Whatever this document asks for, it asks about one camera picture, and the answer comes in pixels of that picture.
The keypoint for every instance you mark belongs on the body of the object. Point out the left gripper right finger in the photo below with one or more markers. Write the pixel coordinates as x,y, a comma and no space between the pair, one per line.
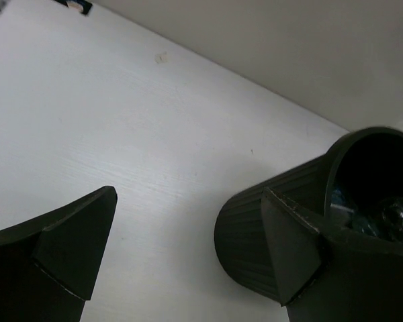
327,272

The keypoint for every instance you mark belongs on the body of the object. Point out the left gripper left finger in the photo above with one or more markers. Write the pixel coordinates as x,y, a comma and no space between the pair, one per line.
49,264

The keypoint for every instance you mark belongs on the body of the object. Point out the black ribbed plastic bin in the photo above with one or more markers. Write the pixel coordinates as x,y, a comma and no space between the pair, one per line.
365,165

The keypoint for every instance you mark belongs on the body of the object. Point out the left black table label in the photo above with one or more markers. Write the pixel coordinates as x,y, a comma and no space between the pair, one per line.
81,6

